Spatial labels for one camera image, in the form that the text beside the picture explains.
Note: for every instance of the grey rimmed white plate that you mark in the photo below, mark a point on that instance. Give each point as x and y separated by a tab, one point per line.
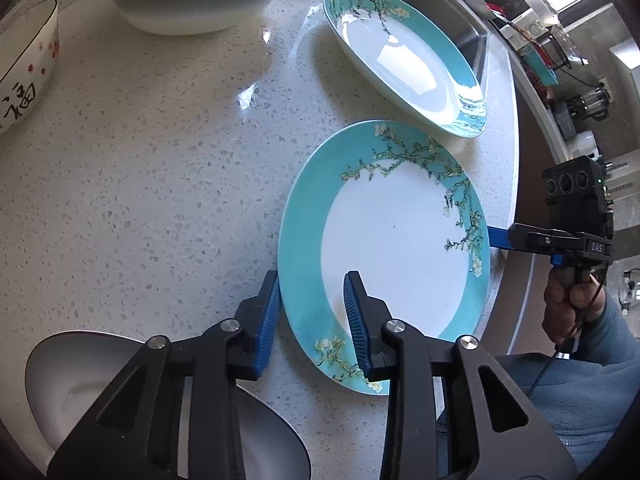
66	372

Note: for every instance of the turquoise floral plate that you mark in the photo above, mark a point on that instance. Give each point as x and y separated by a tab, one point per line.
389	202
410	61

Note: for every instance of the person's right hand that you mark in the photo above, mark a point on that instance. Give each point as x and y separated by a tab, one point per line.
563	305

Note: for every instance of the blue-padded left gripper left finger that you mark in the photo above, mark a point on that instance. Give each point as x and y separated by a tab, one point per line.
131	430

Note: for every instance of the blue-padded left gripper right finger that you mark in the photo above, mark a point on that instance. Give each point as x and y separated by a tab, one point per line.
493	430

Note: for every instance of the right forearm blue sleeve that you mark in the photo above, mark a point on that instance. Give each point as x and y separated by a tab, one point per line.
585	398

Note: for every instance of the red floral white bowl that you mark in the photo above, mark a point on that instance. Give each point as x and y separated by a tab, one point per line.
30	47

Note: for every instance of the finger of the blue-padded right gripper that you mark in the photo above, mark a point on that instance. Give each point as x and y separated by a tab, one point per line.
499	238

